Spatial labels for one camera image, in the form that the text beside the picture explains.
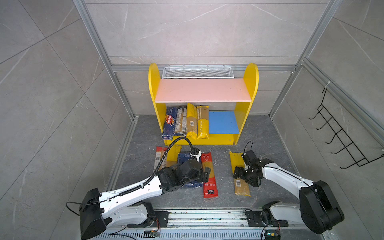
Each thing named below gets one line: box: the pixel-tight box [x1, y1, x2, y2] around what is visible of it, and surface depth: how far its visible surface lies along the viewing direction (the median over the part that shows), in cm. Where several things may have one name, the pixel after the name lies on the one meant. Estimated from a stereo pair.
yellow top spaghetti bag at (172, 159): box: [166, 145, 182, 167], surface depth 97 cm
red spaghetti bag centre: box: [201, 152, 218, 199], surface depth 84 cm
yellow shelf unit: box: [148, 63, 259, 146], surface depth 80 cm
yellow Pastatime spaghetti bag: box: [196, 105, 209, 140], surface depth 94 cm
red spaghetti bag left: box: [154, 146, 169, 172], surface depth 96 cm
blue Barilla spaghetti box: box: [161, 106, 178, 141], surface depth 94 cm
